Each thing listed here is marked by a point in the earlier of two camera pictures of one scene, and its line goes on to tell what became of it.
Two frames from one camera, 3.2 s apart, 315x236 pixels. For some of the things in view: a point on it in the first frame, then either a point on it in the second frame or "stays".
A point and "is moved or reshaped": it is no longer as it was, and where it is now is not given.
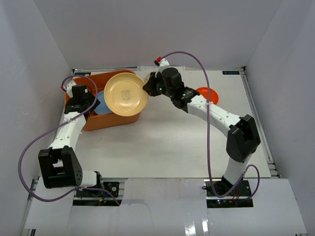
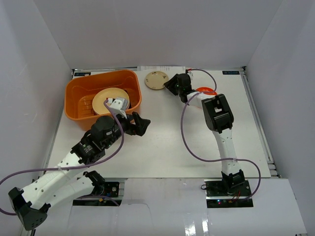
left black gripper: (93, 103) -> (133, 124)
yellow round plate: (124, 94) is moved or reshaped
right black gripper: (150, 87) -> (171, 84)
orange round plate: (213, 95) stays
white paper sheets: (153, 69) stays
